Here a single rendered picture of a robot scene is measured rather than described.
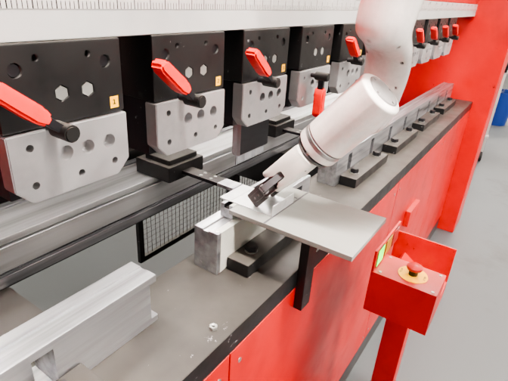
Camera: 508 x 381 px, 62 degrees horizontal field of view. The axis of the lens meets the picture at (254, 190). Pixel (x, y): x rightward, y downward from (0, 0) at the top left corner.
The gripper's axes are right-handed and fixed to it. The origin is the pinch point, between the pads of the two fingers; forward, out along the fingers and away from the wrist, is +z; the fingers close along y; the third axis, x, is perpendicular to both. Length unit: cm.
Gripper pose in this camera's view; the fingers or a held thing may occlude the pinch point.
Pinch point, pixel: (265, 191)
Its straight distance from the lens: 87.7
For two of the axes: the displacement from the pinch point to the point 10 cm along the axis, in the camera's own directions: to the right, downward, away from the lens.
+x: 5.9, 8.0, -1.0
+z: -5.8, 5.1, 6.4
